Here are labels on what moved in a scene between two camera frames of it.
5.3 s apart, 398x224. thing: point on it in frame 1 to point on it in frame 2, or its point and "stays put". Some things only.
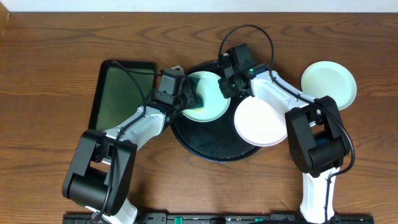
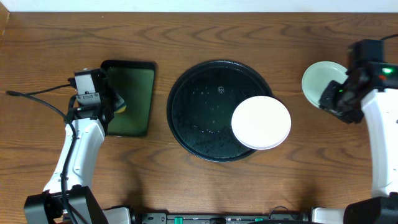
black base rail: (226, 218) stays put
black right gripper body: (224, 84) to (329, 95)
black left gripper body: (189, 94) to (109, 98)
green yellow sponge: (199, 102) to (120, 110)
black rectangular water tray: (122, 86) stays put
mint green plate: (323, 78) stays put
